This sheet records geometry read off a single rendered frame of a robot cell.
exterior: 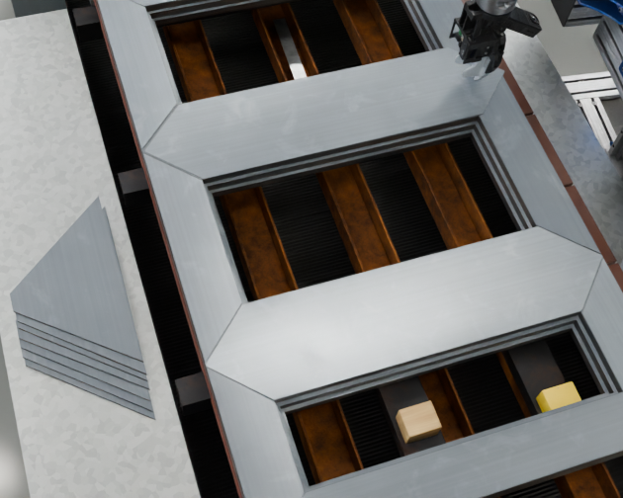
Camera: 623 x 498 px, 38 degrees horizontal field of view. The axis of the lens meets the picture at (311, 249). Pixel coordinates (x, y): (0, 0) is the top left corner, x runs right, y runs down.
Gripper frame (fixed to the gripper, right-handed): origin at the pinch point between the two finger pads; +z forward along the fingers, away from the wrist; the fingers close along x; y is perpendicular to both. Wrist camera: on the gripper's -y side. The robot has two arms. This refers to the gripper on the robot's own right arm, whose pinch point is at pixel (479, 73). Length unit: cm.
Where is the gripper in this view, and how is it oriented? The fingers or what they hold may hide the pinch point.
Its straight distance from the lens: 188.3
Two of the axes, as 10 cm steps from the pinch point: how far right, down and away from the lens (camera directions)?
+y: -9.5, 2.4, -2.2
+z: -0.7, 5.0, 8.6
